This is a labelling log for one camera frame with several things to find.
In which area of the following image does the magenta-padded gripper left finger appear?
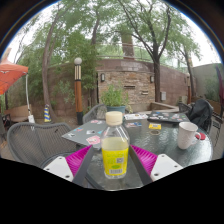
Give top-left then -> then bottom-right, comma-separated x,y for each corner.
43,144 -> 97,187

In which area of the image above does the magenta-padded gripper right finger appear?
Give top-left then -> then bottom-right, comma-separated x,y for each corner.
128,143 -> 184,186

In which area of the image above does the yellow-labelled clear drink bottle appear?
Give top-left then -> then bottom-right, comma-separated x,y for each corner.
100,110 -> 131,180

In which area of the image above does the grey laptop with stickers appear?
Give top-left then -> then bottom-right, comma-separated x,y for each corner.
61,119 -> 128,149

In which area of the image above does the small yellow card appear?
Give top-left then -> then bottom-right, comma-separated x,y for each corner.
148,122 -> 163,130

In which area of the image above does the small colourful card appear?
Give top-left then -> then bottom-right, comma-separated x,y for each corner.
125,121 -> 143,129

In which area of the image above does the white printed booklet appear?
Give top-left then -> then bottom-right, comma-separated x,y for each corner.
123,113 -> 149,121

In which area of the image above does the white ceramic mug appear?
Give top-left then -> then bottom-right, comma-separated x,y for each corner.
176,121 -> 203,150

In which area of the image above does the black laptop with stickers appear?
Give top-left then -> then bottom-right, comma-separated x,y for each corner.
146,110 -> 191,124

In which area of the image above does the blue yellow striped cone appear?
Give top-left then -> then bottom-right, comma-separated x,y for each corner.
43,103 -> 52,123

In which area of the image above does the flat round red coaster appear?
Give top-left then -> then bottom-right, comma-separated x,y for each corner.
195,132 -> 207,141

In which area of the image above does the black backpack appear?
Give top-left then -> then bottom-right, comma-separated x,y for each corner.
186,98 -> 214,133

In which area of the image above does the green plant in teal pot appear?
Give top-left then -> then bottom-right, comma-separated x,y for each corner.
99,84 -> 131,116

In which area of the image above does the wooden bench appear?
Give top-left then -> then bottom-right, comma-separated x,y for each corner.
4,104 -> 33,123

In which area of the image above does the dark forked tree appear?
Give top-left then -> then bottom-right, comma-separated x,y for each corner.
116,0 -> 188,103

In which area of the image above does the leaning slender tree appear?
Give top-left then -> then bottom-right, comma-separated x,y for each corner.
41,9 -> 66,123

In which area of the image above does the closed maroon patio umbrella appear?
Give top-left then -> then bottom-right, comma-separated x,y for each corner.
216,64 -> 224,108

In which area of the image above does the orange canopy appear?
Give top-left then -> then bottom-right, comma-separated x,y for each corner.
0,59 -> 29,96

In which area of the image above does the wooden globe lamp post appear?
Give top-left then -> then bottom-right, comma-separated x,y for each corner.
73,57 -> 84,126
186,73 -> 193,105

